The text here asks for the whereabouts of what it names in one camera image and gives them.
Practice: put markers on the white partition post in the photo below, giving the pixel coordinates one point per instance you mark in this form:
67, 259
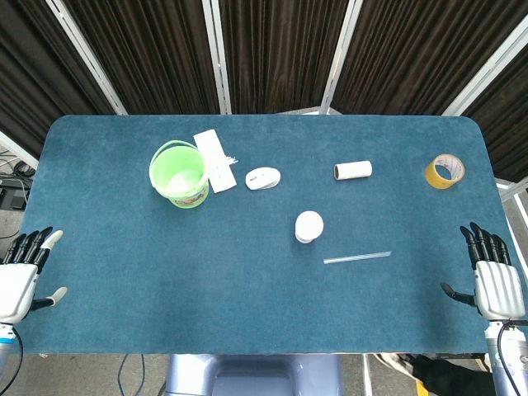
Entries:
217, 57
486, 74
18, 149
88, 57
340, 57

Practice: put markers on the blue-grey robot torso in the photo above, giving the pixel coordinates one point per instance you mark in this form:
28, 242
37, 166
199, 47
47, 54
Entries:
247, 375

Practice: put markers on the blue felt table cover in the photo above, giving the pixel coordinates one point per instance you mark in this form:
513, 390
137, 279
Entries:
165, 268

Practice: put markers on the white toothpick bundle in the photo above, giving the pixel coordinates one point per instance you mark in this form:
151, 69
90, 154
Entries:
230, 159

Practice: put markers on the white paper packet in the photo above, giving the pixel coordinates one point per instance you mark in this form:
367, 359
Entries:
222, 179

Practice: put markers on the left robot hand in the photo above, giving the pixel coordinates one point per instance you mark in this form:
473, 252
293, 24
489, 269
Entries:
16, 284

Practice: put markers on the white paper roll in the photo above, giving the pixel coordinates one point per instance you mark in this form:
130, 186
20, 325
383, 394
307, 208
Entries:
354, 170

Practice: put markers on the transparent plastic straw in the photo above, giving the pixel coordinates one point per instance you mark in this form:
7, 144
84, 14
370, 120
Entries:
356, 257

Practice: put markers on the dark brown curtain panel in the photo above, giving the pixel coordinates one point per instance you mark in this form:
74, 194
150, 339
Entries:
511, 132
152, 53
280, 53
420, 49
33, 62

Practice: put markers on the green plastic bucket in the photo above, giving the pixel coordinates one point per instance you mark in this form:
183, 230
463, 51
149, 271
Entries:
177, 181

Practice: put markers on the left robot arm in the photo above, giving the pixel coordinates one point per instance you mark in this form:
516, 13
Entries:
5, 340

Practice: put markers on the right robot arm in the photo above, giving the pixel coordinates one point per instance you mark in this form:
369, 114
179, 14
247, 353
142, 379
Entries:
515, 350

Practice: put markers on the white computer mouse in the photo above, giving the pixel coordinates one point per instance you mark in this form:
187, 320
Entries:
263, 178

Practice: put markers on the yellow tape roll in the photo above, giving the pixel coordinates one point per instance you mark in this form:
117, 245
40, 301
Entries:
431, 176

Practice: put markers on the white paper cup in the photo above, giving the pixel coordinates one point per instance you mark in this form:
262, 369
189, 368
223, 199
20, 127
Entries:
308, 224

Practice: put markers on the black bag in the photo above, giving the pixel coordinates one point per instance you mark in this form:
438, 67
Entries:
445, 375

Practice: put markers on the black floor equipment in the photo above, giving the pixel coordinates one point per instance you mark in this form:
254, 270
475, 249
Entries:
12, 194

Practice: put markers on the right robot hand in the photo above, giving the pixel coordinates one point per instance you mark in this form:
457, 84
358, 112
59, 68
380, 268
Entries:
497, 288

